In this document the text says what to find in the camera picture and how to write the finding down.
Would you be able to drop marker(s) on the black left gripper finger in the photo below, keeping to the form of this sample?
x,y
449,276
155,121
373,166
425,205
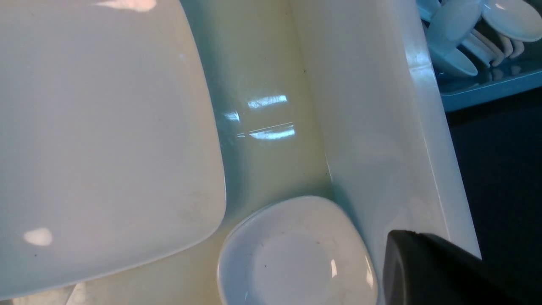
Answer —
x,y
426,269

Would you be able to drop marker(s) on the white small dish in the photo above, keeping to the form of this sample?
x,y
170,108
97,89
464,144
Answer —
x,y
301,251

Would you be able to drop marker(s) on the large white square plate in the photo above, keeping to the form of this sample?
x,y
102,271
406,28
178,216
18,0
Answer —
x,y
109,149

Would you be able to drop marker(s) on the black serving tray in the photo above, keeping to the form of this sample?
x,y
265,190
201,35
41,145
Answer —
x,y
498,146

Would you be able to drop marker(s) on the large white plastic tub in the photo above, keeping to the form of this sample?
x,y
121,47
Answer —
x,y
336,99

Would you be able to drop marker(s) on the white spoon front left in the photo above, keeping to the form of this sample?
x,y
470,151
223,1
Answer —
x,y
454,64

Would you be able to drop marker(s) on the teal plastic bin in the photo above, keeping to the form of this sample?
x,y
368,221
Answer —
x,y
510,77

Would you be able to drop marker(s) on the white spoon centre of bin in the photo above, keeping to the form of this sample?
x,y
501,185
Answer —
x,y
453,24

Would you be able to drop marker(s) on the white spoon of bin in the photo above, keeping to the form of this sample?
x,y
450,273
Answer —
x,y
515,21
453,24

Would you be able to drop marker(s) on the white spoon right of bin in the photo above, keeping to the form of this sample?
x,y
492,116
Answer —
x,y
515,21

